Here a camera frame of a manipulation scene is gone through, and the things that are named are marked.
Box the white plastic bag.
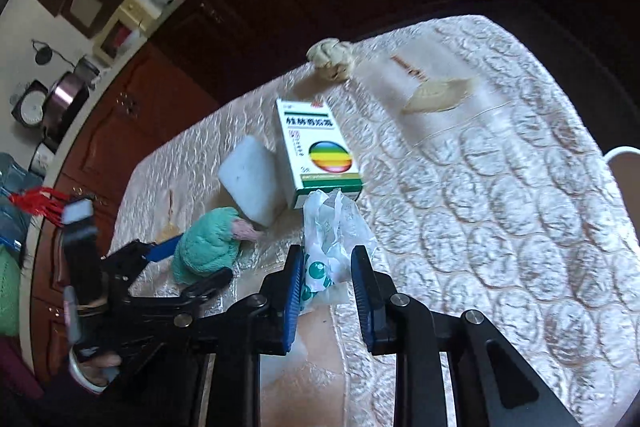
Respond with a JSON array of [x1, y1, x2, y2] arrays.
[[300, 190, 378, 313]]

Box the pink quilted table cloth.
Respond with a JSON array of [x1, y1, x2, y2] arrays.
[[112, 15, 639, 426]]

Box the cream spice rack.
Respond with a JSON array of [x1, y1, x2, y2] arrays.
[[92, 0, 163, 65]]

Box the white green medicine box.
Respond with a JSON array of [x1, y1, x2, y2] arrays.
[[276, 98, 363, 209]]

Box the dark wooden kitchen cabinets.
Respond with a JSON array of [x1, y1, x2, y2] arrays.
[[29, 0, 640, 383]]

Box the crumpled beige paper ball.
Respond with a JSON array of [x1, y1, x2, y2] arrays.
[[306, 38, 356, 82]]

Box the teal green cloth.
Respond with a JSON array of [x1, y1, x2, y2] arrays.
[[171, 207, 262, 285]]

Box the steel cooking pot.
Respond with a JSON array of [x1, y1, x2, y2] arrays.
[[42, 72, 89, 144]]

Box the person's left hand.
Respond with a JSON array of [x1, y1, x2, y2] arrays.
[[68, 349, 122, 395]]

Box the white round trash bucket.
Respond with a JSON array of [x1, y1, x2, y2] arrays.
[[603, 145, 640, 256]]

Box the white foam sponge block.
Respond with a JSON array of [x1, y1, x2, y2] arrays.
[[218, 135, 285, 228]]

